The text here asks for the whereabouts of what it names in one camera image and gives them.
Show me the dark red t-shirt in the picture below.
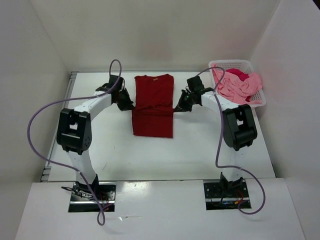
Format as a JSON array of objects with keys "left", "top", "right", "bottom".
[{"left": 131, "top": 74, "right": 174, "bottom": 139}]

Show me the light pink t-shirt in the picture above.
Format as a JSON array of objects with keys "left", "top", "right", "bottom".
[{"left": 211, "top": 63, "right": 263, "bottom": 106}]

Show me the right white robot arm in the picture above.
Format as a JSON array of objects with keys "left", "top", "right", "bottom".
[{"left": 174, "top": 88, "right": 258, "bottom": 197}]

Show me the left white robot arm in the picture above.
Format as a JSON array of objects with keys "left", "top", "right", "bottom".
[{"left": 56, "top": 87, "right": 134, "bottom": 200}]

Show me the magenta t-shirt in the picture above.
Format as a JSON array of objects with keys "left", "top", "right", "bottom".
[{"left": 218, "top": 68, "right": 251, "bottom": 105}]

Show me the white plastic basket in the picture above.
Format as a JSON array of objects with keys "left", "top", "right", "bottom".
[{"left": 208, "top": 59, "right": 267, "bottom": 112}]

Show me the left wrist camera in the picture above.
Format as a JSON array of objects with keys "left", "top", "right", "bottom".
[{"left": 95, "top": 74, "right": 125, "bottom": 93}]

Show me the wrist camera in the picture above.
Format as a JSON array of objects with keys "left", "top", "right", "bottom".
[
  {"left": 95, "top": 74, "right": 125, "bottom": 93},
  {"left": 186, "top": 76, "right": 214, "bottom": 95}
]

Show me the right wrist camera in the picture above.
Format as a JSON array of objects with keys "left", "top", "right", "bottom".
[{"left": 186, "top": 76, "right": 214, "bottom": 95}]

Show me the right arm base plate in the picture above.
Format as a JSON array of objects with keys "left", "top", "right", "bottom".
[{"left": 203, "top": 181, "right": 252, "bottom": 211}]

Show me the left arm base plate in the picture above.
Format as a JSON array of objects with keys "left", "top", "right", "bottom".
[{"left": 62, "top": 181, "right": 116, "bottom": 213}]

